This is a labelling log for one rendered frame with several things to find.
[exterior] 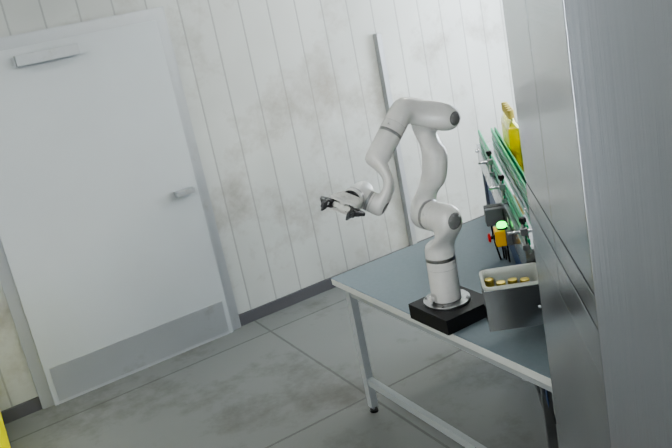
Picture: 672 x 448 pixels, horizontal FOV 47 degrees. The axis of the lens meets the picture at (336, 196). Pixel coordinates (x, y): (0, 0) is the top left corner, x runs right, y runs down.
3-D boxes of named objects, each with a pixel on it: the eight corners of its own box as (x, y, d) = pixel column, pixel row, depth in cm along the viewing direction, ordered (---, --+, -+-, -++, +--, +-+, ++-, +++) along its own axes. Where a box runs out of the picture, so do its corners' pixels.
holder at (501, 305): (568, 321, 271) (563, 280, 267) (490, 332, 275) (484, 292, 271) (558, 300, 288) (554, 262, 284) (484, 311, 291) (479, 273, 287)
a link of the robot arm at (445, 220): (441, 250, 317) (433, 195, 310) (473, 259, 302) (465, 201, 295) (419, 260, 311) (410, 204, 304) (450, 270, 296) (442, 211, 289)
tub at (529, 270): (550, 302, 270) (547, 279, 267) (486, 311, 272) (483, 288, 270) (541, 282, 286) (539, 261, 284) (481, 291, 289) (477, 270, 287)
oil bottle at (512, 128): (523, 163, 399) (516, 109, 391) (512, 164, 399) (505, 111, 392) (521, 160, 404) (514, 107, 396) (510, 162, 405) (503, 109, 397)
